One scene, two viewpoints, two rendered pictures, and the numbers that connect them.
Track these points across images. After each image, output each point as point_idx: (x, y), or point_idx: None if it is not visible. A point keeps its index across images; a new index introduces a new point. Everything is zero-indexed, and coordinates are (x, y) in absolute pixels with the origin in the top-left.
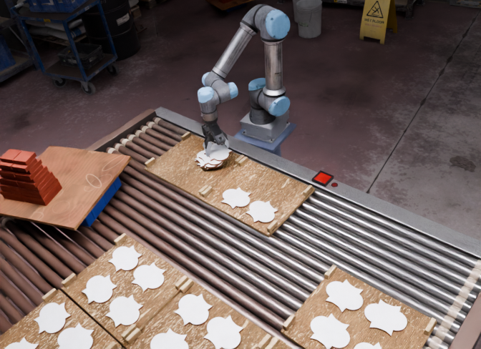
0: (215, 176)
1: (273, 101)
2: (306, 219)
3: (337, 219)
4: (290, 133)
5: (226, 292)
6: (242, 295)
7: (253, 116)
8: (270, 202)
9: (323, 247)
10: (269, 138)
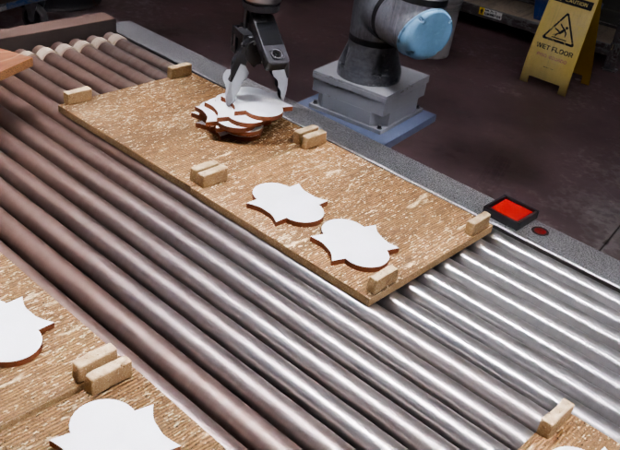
0: (237, 153)
1: (415, 15)
2: (470, 288)
3: (555, 301)
4: (421, 128)
5: (228, 420)
6: (278, 437)
7: (350, 62)
8: (378, 230)
9: (521, 360)
10: (375, 122)
